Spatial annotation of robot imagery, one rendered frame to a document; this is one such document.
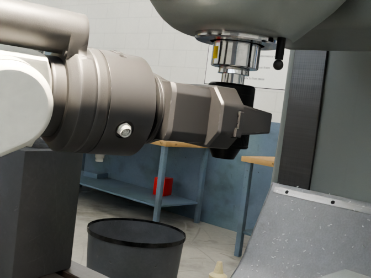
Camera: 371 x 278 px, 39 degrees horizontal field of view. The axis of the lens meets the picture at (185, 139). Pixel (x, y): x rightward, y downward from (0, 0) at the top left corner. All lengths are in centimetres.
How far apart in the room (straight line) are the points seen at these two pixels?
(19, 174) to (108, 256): 169
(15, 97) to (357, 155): 61
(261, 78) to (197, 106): 511
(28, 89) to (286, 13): 23
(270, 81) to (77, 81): 512
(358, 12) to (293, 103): 35
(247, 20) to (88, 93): 15
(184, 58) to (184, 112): 580
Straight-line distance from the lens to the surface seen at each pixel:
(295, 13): 49
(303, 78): 91
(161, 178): 527
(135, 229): 281
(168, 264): 246
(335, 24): 61
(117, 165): 691
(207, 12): 46
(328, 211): 87
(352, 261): 83
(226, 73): 52
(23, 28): 41
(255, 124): 51
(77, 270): 86
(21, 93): 37
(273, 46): 52
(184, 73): 622
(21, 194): 75
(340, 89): 88
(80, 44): 42
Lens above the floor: 123
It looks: 3 degrees down
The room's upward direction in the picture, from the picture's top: 7 degrees clockwise
